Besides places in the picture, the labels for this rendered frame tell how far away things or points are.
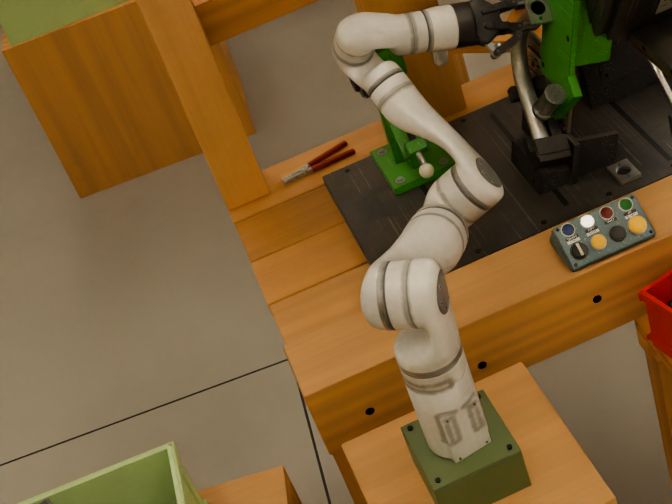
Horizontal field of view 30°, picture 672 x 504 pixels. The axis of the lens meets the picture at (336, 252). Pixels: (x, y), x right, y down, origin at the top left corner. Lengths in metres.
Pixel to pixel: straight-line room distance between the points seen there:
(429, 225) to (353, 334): 0.38
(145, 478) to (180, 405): 1.49
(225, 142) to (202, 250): 1.57
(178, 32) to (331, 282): 0.53
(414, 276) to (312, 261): 0.72
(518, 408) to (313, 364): 0.35
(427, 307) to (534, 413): 0.41
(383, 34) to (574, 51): 0.32
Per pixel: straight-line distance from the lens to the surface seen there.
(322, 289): 2.24
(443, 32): 2.12
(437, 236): 1.77
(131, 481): 2.01
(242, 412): 3.39
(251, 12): 2.43
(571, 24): 2.13
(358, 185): 2.42
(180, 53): 2.34
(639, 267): 2.14
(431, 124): 2.02
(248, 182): 2.50
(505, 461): 1.81
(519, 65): 2.29
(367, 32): 2.07
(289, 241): 2.38
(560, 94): 2.17
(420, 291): 1.60
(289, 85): 4.62
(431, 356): 1.66
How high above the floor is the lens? 2.29
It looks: 37 degrees down
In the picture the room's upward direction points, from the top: 21 degrees counter-clockwise
